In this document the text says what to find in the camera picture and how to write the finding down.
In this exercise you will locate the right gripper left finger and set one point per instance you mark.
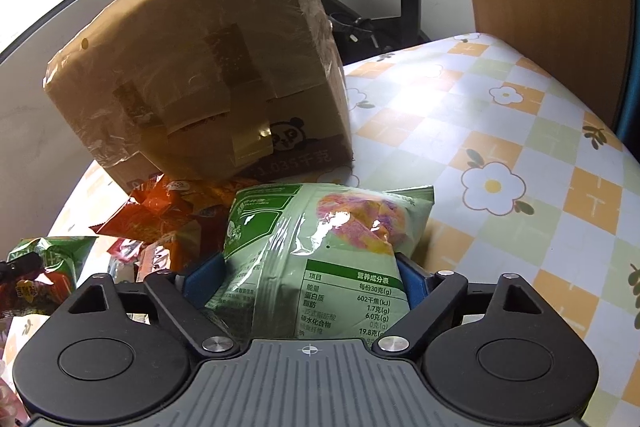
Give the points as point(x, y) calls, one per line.
point(179, 300)

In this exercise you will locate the checkered floral tablecloth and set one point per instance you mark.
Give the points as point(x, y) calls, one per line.
point(525, 176)

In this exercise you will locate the green chip bag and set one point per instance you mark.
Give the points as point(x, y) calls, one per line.
point(39, 274)

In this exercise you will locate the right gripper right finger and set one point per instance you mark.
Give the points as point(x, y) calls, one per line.
point(434, 301)

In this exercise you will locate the brown cardboard box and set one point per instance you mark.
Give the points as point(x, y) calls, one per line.
point(205, 90)

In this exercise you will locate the pale green snack bag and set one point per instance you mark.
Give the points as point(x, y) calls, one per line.
point(317, 260)

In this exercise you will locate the orange white snack bag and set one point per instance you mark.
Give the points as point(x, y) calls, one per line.
point(174, 251)

